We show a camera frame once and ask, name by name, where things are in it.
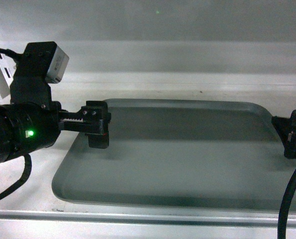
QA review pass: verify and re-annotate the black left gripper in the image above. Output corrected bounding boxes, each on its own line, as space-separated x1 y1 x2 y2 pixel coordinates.
3 101 111 156

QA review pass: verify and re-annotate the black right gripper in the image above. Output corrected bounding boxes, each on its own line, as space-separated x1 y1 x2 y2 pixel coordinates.
271 110 296 159

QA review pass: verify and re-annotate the grey silver serving tray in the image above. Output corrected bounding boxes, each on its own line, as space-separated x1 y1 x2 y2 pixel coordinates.
52 99 296 211

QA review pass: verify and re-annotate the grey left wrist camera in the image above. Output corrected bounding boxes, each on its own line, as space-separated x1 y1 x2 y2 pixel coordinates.
46 46 69 84

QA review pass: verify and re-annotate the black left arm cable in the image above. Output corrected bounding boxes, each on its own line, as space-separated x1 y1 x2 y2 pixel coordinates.
0 153 32 206

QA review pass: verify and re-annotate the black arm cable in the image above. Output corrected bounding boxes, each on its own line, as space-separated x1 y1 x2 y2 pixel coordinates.
277 155 296 239
0 153 32 206

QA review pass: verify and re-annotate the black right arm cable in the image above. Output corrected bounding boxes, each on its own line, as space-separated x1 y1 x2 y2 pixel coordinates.
277 155 296 239

